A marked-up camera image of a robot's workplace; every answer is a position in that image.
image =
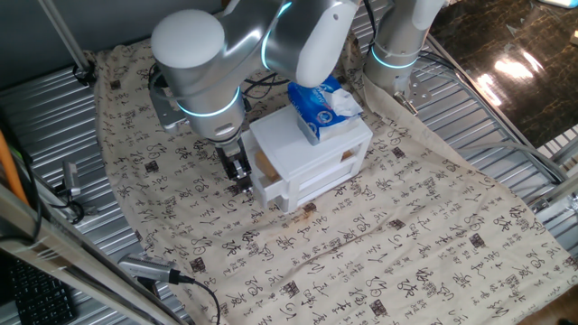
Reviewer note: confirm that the beige calligraphy print cloth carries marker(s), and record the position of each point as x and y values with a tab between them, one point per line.
406	248

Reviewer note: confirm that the grey camera mounting bracket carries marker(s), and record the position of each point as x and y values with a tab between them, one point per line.
169	115

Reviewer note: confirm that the white drawer cabinet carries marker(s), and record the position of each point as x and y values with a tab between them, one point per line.
293	140

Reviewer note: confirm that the white drawer with black knob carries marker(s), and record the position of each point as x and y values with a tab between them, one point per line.
327	181

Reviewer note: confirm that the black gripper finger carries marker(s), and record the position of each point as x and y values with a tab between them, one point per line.
235	177
246	173

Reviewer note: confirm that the blue tissue pack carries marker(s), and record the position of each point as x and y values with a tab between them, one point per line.
314	108

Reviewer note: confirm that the aluminium frame profile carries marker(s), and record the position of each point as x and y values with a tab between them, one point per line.
555	189
68	257

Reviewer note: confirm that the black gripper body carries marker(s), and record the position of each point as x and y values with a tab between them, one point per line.
230	155

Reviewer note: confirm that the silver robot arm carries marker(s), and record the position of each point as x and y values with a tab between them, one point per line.
203	67

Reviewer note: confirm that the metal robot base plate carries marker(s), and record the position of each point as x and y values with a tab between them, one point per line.
417	92

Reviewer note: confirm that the thin metal pole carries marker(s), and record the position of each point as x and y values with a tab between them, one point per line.
63	34

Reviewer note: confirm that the black keyboard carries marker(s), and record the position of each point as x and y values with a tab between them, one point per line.
40	298

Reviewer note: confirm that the wooden block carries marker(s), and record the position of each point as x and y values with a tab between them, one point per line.
266	166
347	156

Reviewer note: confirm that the pale blue flat object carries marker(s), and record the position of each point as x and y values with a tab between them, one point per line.
560	2

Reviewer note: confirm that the black pole clamp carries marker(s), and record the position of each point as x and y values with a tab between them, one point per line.
86	72

